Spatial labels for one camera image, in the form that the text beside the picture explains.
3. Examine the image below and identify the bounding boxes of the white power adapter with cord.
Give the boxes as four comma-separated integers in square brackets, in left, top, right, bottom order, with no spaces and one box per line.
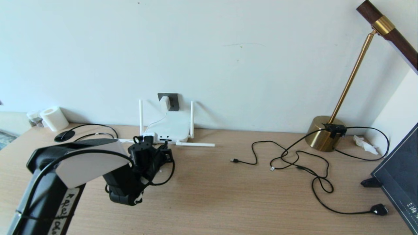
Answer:
[143,96,171,133]

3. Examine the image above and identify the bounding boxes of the black ethernet cable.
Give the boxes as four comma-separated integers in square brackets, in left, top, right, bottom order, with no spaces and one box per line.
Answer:
[61,124,170,145]

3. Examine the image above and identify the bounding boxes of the white router with antennas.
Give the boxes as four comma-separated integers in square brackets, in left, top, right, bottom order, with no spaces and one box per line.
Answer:
[118,100,216,147]

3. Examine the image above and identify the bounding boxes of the white toilet paper roll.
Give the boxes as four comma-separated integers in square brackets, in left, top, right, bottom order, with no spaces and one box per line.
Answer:
[40,106,69,132]

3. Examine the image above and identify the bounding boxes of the small clear jar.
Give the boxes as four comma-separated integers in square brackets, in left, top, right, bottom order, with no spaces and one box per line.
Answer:
[26,111,44,128]

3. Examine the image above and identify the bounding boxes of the brass desk lamp wooden head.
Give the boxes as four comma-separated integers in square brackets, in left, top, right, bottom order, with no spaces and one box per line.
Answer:
[305,0,418,152]

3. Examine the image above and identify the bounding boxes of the black box on lamp base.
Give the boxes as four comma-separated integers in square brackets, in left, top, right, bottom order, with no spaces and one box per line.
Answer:
[322,123,347,139]

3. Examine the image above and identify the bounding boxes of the crumpled white tissue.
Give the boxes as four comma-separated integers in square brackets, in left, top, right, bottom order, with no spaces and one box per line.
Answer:
[353,134,379,155]

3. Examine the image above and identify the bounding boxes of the black board stand foot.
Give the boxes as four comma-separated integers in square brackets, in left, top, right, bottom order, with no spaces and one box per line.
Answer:
[361,177,383,189]

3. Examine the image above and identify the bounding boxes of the dark framed board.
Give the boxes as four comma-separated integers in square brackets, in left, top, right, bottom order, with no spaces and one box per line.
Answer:
[372,122,418,235]

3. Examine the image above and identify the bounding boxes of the grey wall socket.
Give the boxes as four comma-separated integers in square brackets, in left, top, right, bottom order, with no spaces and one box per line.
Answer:
[158,93,179,111]

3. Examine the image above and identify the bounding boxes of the black USB cable white tip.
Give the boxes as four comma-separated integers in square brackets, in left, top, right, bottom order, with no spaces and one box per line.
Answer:
[230,140,300,172]

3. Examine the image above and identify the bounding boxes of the black desk cable grommet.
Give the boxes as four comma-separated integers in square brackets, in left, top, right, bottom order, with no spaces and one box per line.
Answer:
[54,130,75,143]

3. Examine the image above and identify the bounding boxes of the black lamp cord with plug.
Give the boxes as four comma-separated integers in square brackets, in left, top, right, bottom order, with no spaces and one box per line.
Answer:
[270,128,389,216]

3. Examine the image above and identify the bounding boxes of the short black lamp cable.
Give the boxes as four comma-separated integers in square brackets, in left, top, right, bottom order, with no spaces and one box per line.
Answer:
[333,127,391,161]

